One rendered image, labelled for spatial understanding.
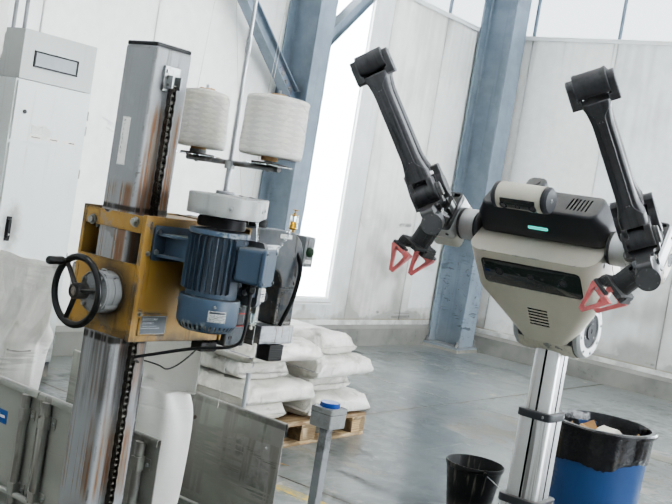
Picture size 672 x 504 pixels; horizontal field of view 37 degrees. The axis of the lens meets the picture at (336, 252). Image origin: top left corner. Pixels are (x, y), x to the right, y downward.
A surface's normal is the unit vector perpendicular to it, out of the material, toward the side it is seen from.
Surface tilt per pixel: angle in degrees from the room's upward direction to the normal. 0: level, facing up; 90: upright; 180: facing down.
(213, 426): 90
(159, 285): 90
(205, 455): 90
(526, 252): 40
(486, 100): 90
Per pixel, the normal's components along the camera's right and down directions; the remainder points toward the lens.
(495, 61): -0.60, -0.06
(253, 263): -0.23, 0.01
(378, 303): 0.79, 0.16
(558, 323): -0.56, 0.59
